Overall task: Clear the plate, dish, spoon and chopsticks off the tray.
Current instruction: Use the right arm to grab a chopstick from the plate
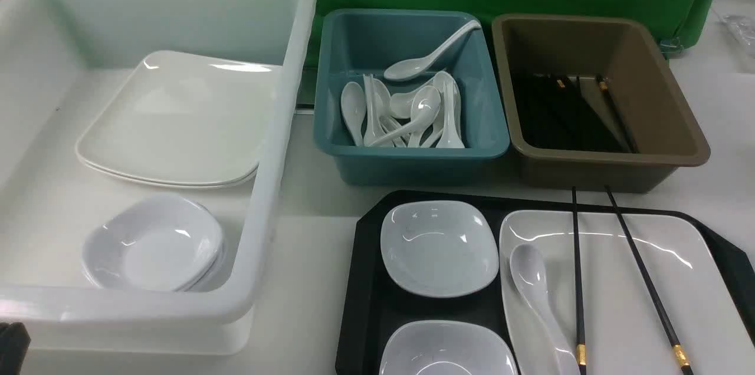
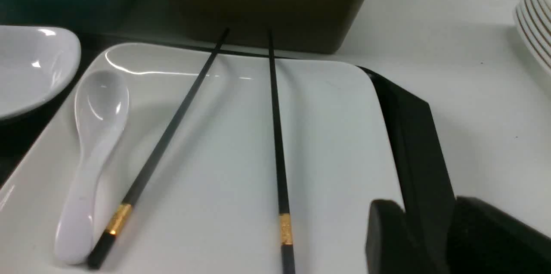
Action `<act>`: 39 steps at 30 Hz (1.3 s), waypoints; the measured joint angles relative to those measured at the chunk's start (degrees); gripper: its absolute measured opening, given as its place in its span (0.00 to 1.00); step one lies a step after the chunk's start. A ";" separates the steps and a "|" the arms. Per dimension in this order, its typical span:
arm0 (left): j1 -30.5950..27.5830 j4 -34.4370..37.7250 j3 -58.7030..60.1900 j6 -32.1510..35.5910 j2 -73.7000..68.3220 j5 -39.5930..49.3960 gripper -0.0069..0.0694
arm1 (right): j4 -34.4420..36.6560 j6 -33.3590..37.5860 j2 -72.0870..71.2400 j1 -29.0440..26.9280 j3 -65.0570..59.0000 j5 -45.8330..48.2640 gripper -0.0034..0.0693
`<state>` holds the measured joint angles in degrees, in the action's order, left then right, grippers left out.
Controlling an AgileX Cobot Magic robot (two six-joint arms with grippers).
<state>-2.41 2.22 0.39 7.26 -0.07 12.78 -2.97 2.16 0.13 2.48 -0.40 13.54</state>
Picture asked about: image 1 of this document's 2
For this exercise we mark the white bowl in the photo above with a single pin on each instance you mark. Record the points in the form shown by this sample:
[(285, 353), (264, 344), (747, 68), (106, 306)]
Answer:
[(153, 245), (215, 272), (446, 347), (441, 249)]

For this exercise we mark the white spoon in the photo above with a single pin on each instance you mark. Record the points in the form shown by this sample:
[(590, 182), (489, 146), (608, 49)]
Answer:
[(528, 269), (408, 69), (353, 106)]

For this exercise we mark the black chopstick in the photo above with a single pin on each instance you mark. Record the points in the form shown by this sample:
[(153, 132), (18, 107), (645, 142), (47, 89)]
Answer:
[(581, 348), (677, 349)]

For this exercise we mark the large white rice plate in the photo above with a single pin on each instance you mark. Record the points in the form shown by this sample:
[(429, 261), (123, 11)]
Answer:
[(623, 332)]

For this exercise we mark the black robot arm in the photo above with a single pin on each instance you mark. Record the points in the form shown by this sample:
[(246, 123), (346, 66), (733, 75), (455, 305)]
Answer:
[(15, 342)]

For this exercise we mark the lower white square plate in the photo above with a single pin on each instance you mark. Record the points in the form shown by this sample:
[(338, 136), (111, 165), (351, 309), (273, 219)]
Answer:
[(169, 185)]

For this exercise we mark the white square plate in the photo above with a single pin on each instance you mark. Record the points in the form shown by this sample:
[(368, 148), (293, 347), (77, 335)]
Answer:
[(169, 185), (185, 118)]

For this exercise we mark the top white square plate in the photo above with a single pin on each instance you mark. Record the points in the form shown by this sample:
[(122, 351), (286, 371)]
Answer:
[(185, 118)]

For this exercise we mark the white spoon centre bin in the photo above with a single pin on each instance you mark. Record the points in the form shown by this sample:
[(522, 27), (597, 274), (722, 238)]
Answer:
[(426, 105)]

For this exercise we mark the white spoon leaning in bin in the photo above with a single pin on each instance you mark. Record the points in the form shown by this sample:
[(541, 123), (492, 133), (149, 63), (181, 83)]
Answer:
[(408, 69)]

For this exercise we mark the teal plastic bin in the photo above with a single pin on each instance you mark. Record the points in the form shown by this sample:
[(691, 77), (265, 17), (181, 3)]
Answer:
[(359, 42)]

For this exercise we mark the black serving tray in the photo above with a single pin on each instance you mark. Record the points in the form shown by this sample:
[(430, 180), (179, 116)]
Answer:
[(375, 307)]

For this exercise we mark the black chopsticks pile in bin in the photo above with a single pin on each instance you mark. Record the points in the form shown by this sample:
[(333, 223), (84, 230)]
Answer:
[(553, 114)]

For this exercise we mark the brown plastic bin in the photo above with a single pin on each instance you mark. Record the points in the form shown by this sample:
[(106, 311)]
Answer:
[(626, 80)]

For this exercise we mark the large white plastic tub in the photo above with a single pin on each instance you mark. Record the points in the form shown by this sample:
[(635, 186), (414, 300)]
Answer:
[(93, 263)]

